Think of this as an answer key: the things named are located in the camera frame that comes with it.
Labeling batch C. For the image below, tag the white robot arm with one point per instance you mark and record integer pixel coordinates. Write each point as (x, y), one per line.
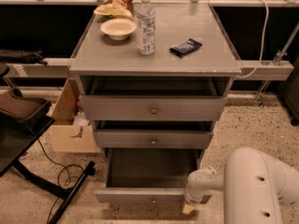
(254, 186)

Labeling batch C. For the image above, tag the yellow crumpled cloth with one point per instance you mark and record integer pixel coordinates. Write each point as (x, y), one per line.
(115, 10)

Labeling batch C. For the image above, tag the black stand with tray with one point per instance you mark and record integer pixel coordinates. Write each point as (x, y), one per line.
(17, 135)

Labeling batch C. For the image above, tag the grey drawer cabinet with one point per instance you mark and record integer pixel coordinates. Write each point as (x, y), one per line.
(99, 55)

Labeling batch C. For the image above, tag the clear plastic water bottle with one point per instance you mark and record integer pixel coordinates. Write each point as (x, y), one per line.
(145, 33)

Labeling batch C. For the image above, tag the dark blue snack packet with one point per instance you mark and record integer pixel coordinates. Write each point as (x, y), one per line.
(186, 48)

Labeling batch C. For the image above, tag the brown cushion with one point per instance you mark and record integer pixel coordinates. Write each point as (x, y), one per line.
(13, 102)

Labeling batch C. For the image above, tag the grey bottom drawer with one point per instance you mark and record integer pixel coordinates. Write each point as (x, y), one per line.
(147, 175)

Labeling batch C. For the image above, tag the grey middle drawer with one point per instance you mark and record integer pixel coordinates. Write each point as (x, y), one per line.
(153, 134)

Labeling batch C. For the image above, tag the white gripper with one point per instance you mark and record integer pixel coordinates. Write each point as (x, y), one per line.
(191, 197)

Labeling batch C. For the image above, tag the aluminium frame rail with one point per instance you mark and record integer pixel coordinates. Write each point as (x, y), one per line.
(59, 68)

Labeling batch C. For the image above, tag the grey top drawer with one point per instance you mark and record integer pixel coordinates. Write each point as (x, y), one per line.
(150, 98)

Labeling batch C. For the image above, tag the cardboard box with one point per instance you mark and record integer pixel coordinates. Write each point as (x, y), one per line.
(71, 132)

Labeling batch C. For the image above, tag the grey drawer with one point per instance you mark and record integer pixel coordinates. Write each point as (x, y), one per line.
(150, 98)
(147, 175)
(153, 134)

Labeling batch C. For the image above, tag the white bowl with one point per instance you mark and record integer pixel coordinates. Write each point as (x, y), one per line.
(118, 29)

